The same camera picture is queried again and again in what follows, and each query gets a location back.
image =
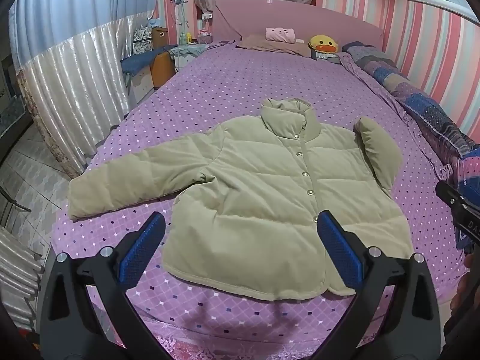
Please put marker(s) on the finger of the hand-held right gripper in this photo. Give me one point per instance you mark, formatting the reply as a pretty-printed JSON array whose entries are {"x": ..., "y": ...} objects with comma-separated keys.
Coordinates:
[{"x": 450, "y": 195}]

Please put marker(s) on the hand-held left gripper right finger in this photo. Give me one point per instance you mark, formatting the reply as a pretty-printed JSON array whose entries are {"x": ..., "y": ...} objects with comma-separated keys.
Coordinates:
[{"x": 339, "y": 251}]

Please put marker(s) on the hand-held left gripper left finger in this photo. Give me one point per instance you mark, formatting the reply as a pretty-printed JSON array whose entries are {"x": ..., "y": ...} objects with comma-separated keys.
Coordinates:
[{"x": 140, "y": 249}]

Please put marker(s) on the beige puffer jacket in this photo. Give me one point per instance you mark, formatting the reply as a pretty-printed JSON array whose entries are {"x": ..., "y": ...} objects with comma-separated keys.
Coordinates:
[{"x": 262, "y": 195}]

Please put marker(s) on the person's right forearm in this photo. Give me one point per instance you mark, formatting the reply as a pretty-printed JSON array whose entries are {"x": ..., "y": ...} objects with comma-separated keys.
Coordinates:
[{"x": 463, "y": 339}]

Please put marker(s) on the person's right hand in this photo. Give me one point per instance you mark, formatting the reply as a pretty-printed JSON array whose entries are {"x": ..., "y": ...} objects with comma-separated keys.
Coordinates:
[{"x": 460, "y": 296}]

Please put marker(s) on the patchwork quilt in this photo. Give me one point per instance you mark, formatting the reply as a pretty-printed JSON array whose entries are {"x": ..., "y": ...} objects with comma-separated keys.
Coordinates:
[{"x": 412, "y": 97}]

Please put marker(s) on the orange wooden cabinet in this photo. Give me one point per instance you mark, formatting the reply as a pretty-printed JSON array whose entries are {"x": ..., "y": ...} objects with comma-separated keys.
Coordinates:
[{"x": 162, "y": 68}]

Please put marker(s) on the white pleated curtain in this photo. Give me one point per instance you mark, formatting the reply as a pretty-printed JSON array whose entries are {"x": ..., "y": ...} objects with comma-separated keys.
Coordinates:
[{"x": 75, "y": 75}]

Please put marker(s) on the dark furniture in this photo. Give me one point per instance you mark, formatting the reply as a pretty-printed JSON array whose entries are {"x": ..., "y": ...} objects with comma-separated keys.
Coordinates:
[{"x": 13, "y": 112}]

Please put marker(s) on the blue cloth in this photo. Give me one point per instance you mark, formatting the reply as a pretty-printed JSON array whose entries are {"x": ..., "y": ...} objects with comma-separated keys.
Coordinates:
[{"x": 138, "y": 62}]

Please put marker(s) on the yellow duck plush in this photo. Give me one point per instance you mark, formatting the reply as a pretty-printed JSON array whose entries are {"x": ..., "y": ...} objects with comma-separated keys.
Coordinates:
[{"x": 323, "y": 43}]

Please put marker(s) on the bed with purple dotted bedspread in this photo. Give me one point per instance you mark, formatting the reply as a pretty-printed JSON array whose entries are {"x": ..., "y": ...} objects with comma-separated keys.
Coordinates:
[{"x": 243, "y": 75}]

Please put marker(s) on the white nightstand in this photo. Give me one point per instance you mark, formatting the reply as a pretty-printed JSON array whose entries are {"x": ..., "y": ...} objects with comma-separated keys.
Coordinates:
[{"x": 187, "y": 54}]

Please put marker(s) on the pink headboard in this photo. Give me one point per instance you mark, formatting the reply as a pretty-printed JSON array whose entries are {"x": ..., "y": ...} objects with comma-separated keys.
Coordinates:
[{"x": 337, "y": 22}]

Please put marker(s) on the cardboard box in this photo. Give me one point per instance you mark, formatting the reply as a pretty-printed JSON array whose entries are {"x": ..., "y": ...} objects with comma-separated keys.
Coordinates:
[{"x": 159, "y": 37}]

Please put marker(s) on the green bottle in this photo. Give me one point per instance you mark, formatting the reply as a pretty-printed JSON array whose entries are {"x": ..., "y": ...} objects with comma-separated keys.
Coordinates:
[{"x": 183, "y": 38}]

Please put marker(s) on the brown pillow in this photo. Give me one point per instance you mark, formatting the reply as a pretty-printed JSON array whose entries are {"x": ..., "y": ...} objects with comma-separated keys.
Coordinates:
[{"x": 258, "y": 45}]

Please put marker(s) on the pink folded cloth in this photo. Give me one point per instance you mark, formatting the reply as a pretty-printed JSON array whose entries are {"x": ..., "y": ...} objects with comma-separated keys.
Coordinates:
[{"x": 279, "y": 34}]

